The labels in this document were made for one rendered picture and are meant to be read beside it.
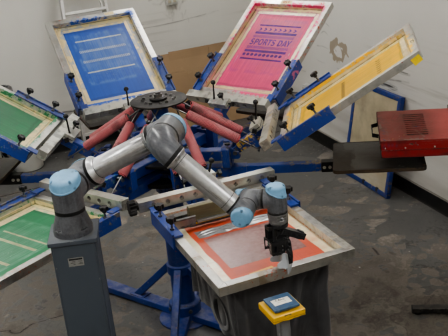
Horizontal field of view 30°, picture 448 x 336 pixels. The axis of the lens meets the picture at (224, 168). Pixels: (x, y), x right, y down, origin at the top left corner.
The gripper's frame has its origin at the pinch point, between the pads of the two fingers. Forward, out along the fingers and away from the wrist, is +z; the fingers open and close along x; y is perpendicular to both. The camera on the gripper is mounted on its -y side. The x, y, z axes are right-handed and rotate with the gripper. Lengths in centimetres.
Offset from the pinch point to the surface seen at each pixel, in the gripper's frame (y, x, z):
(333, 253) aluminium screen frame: -19.7, 0.9, -0.9
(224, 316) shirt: 21.4, -17.4, 23.9
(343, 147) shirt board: -88, -107, 3
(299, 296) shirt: -8.0, -8.0, 19.1
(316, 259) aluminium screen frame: -12.1, 1.2, -0.9
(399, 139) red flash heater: -94, -64, -12
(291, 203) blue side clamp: -27, -49, -2
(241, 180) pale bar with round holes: -16, -80, -5
